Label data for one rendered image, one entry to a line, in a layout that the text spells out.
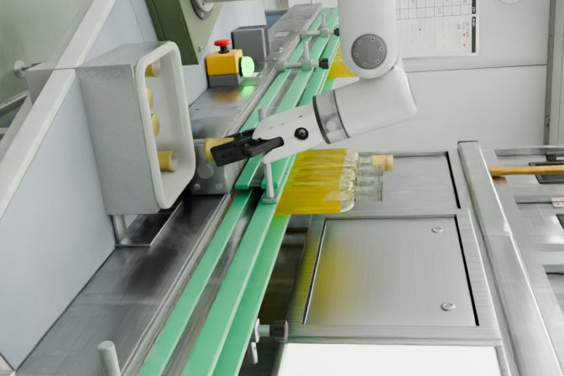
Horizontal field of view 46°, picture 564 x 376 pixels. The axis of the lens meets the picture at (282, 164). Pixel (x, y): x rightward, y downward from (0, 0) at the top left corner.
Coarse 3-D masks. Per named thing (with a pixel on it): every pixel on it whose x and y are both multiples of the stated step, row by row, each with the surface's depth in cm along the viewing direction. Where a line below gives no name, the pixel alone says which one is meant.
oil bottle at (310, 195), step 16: (336, 176) 126; (288, 192) 123; (304, 192) 122; (320, 192) 122; (336, 192) 121; (352, 192) 122; (288, 208) 124; (304, 208) 124; (320, 208) 123; (336, 208) 123
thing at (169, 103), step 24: (168, 48) 99; (144, 72) 90; (168, 72) 105; (144, 96) 89; (168, 96) 106; (144, 120) 91; (168, 120) 107; (168, 144) 109; (192, 144) 109; (192, 168) 109; (168, 192) 100
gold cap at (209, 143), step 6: (210, 138) 101; (216, 138) 101; (222, 138) 100; (228, 138) 100; (234, 138) 101; (204, 144) 100; (210, 144) 100; (216, 144) 100; (204, 150) 100; (210, 156) 100
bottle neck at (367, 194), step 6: (360, 186) 124; (366, 186) 123; (372, 186) 123; (378, 186) 123; (360, 192) 122; (366, 192) 122; (372, 192) 122; (378, 192) 122; (360, 198) 123; (366, 198) 122; (372, 198) 122; (378, 198) 122
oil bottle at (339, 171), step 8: (312, 168) 132; (320, 168) 131; (328, 168) 131; (336, 168) 131; (344, 168) 130; (296, 176) 128; (304, 176) 128; (312, 176) 128; (320, 176) 127; (328, 176) 127; (344, 176) 127; (352, 176) 127
